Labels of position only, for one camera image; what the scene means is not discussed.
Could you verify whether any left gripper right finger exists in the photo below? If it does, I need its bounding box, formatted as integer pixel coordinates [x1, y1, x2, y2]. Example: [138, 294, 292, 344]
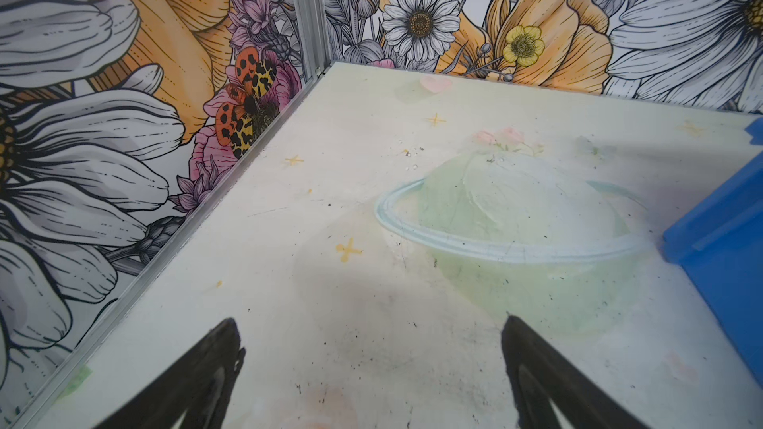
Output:
[501, 315, 647, 429]

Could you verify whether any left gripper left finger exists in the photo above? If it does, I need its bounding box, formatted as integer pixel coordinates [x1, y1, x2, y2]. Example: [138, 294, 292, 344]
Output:
[97, 318, 246, 429]

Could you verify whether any left corner aluminium post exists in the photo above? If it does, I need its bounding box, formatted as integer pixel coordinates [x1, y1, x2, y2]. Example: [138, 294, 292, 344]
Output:
[294, 0, 332, 81]

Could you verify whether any blue plastic bin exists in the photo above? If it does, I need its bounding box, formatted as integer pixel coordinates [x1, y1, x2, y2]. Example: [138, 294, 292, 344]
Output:
[662, 154, 762, 383]

